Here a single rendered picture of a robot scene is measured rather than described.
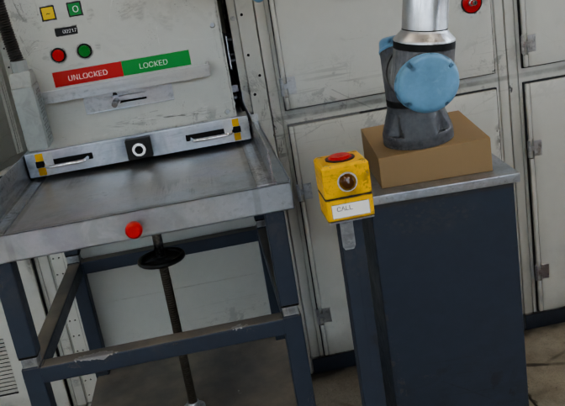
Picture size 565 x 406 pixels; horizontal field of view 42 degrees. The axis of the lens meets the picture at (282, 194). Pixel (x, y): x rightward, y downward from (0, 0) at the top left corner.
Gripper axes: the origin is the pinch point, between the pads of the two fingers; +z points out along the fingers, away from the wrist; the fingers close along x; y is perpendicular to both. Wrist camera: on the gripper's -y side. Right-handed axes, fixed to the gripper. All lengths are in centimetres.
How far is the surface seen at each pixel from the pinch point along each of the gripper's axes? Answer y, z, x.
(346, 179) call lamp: 9, -47, -49
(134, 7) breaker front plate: -4.9, 11.6, 0.2
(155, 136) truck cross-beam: -7.0, 20.9, -28.6
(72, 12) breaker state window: -18.3, 14.6, 2.7
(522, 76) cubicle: 102, 23, -38
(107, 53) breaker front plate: -13.1, 16.7, -7.6
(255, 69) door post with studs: 28.1, 37.7, -15.9
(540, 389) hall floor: 77, 18, -123
